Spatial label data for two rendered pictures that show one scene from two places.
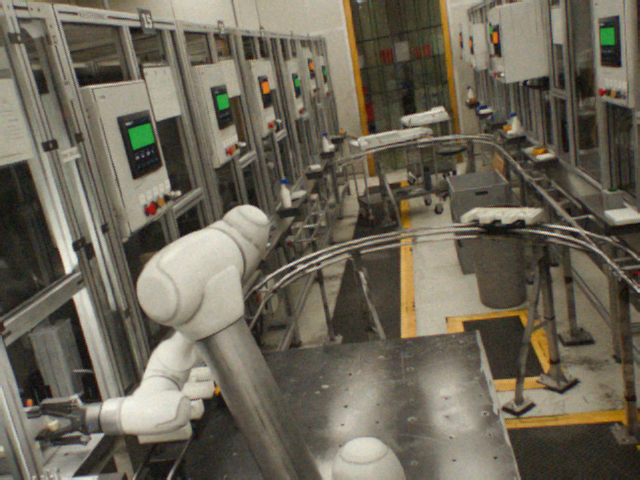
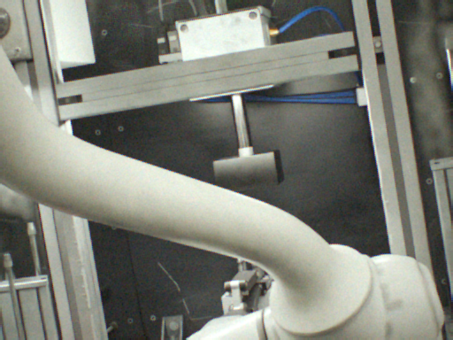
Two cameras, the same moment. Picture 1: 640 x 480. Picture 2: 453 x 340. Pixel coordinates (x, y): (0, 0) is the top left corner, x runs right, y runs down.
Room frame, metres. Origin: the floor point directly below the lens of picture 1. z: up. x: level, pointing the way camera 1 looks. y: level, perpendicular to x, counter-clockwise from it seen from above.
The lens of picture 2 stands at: (1.57, -0.52, 1.26)
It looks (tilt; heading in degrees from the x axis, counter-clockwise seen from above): 3 degrees down; 91
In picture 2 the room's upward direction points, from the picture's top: 9 degrees counter-clockwise
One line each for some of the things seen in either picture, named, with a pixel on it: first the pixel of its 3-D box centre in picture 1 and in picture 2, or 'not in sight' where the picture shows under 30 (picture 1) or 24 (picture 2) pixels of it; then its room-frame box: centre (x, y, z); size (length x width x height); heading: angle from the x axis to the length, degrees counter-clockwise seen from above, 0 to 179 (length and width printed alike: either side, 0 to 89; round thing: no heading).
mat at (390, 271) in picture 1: (380, 242); not in sight; (6.05, -0.67, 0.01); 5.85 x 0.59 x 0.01; 169
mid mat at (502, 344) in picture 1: (499, 346); not in sight; (3.49, -0.97, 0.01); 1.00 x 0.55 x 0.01; 169
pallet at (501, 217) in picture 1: (501, 221); not in sight; (3.16, -0.96, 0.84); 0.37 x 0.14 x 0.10; 47
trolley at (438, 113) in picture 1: (429, 149); not in sight; (8.12, -1.69, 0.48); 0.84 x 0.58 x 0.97; 177
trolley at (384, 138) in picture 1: (395, 173); not in sight; (6.94, -1.05, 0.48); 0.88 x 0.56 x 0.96; 97
